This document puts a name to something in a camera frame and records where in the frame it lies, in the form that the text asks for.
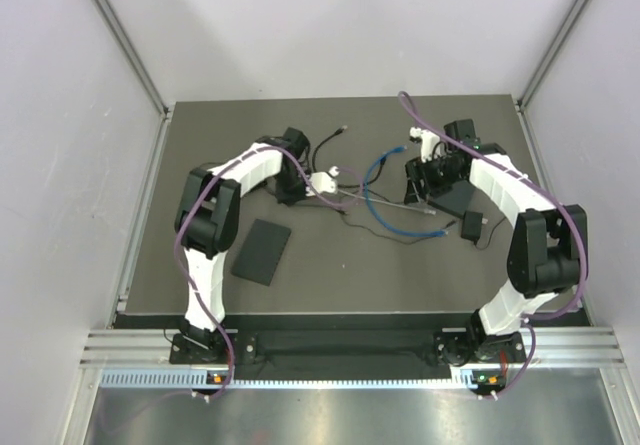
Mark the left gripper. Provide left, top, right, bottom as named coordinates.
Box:
left=273, top=169, right=314, bottom=206

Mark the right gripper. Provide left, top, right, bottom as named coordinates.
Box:
left=404, top=152, right=464, bottom=205

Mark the adapter thin black cord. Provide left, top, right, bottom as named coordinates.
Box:
left=264, top=184, right=351, bottom=216
left=339, top=189, right=509, bottom=252

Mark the grey ethernet cable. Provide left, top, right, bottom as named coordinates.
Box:
left=334, top=188, right=436, bottom=216

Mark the black network switch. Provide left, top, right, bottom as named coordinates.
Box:
left=428, top=180, right=476, bottom=219
left=231, top=219, right=291, bottom=286

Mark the blue ethernet cable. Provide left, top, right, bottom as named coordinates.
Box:
left=362, top=144, right=451, bottom=239

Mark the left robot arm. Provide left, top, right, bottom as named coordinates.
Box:
left=174, top=127, right=310, bottom=362

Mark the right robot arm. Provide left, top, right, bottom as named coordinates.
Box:
left=405, top=119, right=588, bottom=361

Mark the right black power adapter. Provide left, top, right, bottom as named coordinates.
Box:
left=460, top=210, right=484, bottom=244

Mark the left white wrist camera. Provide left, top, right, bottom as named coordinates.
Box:
left=306, top=166, right=340, bottom=197

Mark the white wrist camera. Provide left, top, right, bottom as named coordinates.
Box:
left=409, top=126, right=441, bottom=163
left=306, top=166, right=340, bottom=197

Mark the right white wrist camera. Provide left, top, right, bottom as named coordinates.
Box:
left=409, top=126, right=441, bottom=163

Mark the black ethernet cable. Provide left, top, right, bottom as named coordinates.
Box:
left=309, top=124, right=349, bottom=176

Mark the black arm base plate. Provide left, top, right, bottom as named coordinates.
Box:
left=168, top=312, right=529, bottom=369

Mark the left aluminium frame post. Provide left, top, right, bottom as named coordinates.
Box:
left=91, top=0, right=169, bottom=118

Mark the aluminium frame post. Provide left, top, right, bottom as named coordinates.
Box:
left=91, top=0, right=169, bottom=118
left=515, top=0, right=592, bottom=114

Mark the aluminium front frame rail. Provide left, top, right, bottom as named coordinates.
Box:
left=80, top=327, right=625, bottom=376

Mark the slotted grey cable duct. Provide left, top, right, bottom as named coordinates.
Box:
left=99, top=368, right=504, bottom=391

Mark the right aluminium frame post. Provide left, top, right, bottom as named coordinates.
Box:
left=515, top=0, right=592, bottom=114

